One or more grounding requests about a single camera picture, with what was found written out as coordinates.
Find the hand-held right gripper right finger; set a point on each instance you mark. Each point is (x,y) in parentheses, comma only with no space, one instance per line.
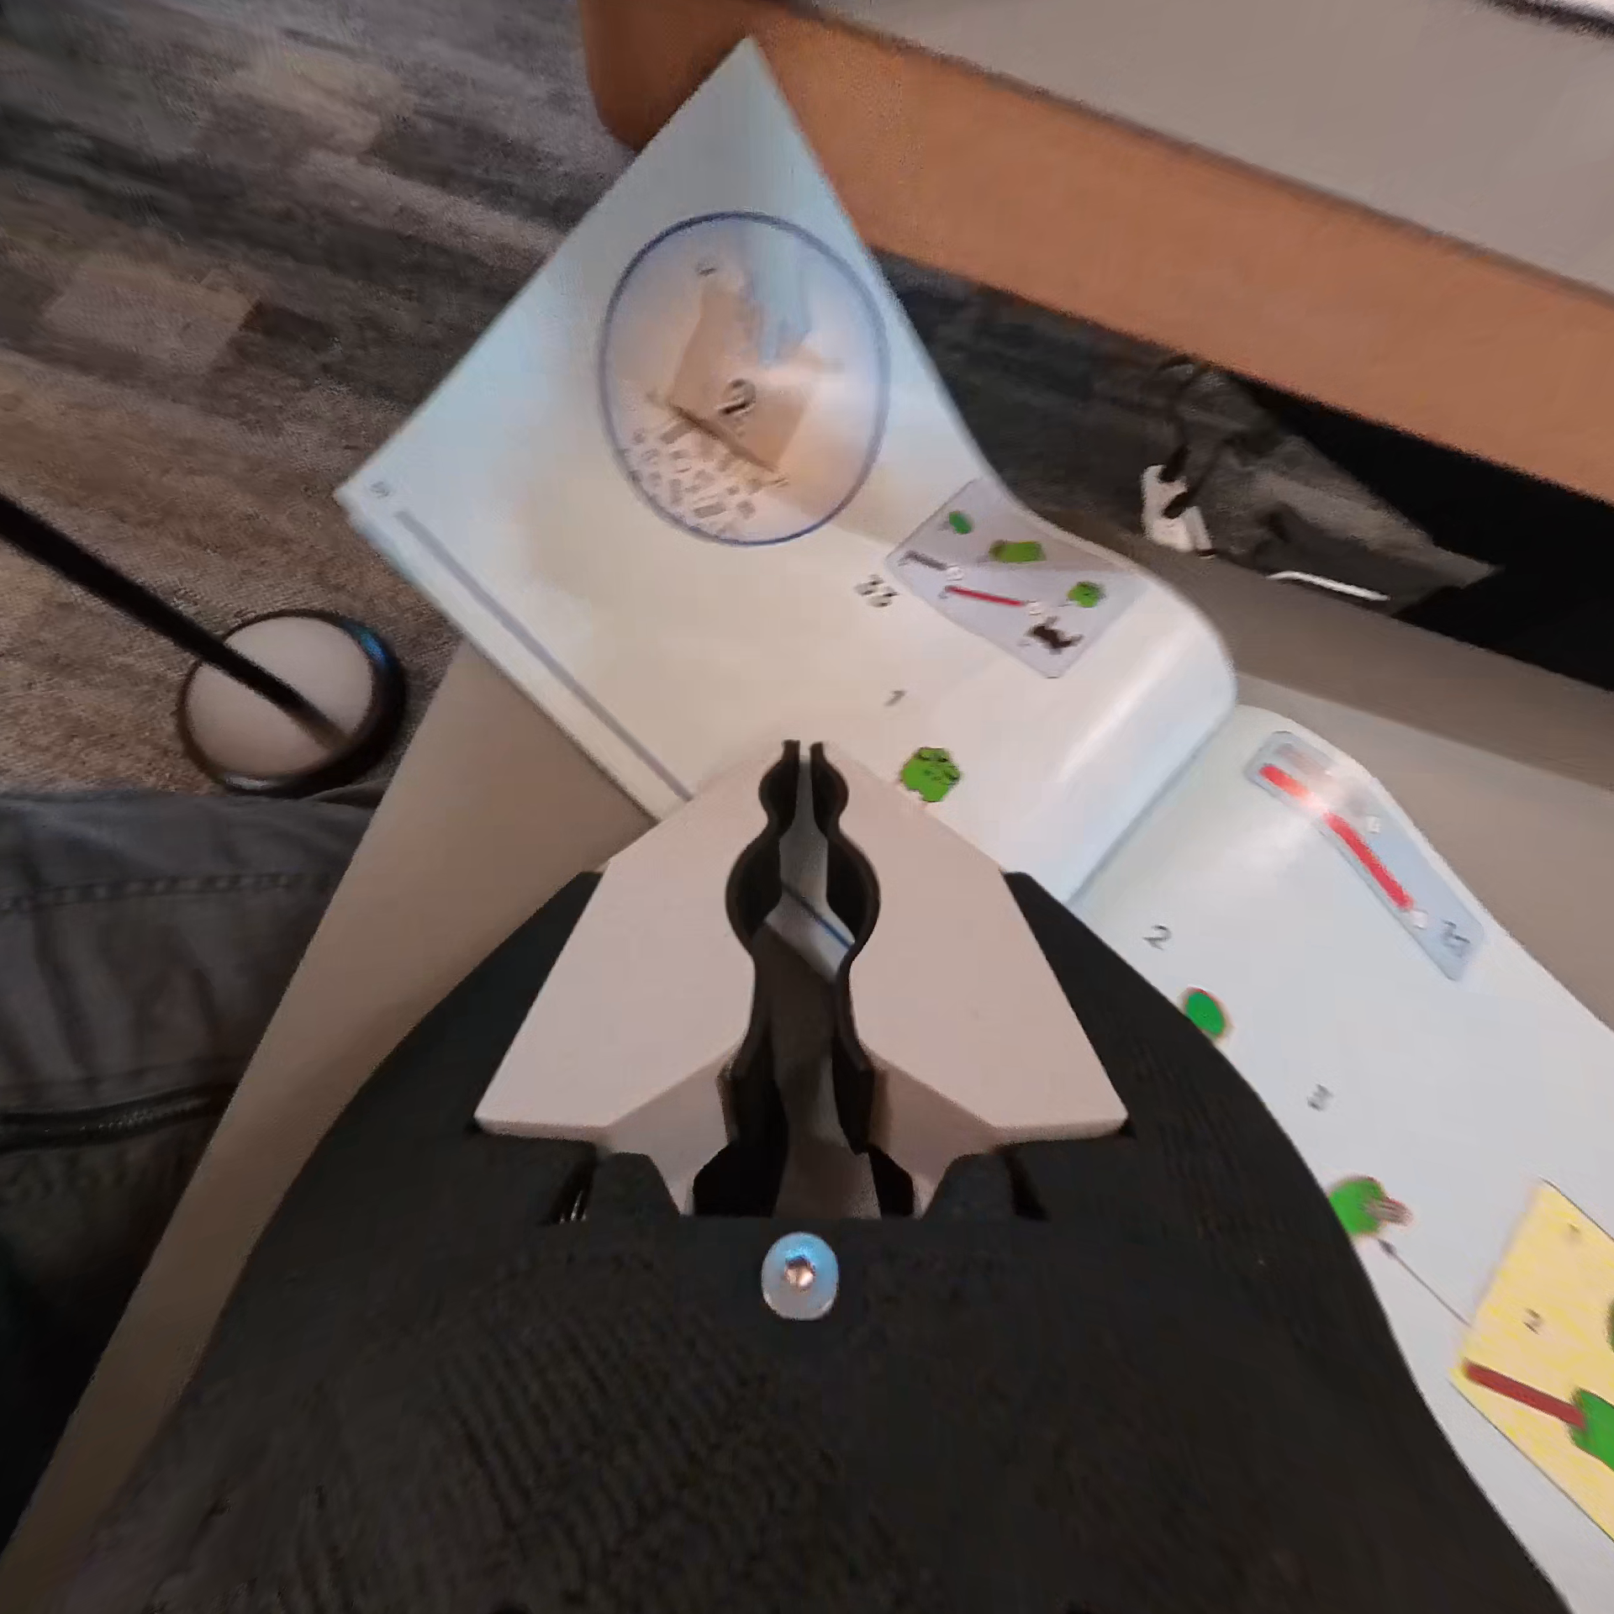
(994,1012)

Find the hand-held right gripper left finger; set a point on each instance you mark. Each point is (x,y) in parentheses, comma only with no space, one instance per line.
(605,1012)

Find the lego instruction booklet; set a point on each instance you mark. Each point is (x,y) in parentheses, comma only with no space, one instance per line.
(707,654)

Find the person's grey trouser leg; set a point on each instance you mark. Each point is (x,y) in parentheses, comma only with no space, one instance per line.
(112,961)

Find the white plug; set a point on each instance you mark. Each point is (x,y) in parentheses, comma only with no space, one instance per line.
(1167,508)

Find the wood edged desk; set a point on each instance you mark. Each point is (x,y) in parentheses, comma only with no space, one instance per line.
(1138,226)

